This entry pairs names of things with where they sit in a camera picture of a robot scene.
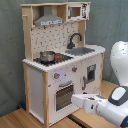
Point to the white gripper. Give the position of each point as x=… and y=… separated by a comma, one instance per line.
x=89, y=103

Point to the white toy oven door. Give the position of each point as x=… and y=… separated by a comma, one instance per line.
x=60, y=94

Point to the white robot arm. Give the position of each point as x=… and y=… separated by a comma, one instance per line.
x=115, y=108

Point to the wooden toy kitchen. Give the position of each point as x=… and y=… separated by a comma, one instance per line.
x=38, y=78

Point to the right oven knob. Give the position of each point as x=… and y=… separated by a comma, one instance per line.
x=74, y=69

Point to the oven knob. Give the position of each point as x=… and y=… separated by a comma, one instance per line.
x=56, y=75
x=74, y=69

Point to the left oven knob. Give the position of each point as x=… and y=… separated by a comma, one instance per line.
x=56, y=75

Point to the grey toy sink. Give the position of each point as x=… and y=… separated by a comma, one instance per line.
x=79, y=51

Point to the black toy faucet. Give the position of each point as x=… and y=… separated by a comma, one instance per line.
x=71, y=43

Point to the black toy stovetop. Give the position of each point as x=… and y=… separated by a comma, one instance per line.
x=58, y=59

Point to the silver toy pot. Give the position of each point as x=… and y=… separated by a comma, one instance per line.
x=47, y=56

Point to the white toy microwave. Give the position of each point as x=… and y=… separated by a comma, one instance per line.
x=77, y=11

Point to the grey toy range hood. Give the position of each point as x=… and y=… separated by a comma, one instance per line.
x=48, y=18

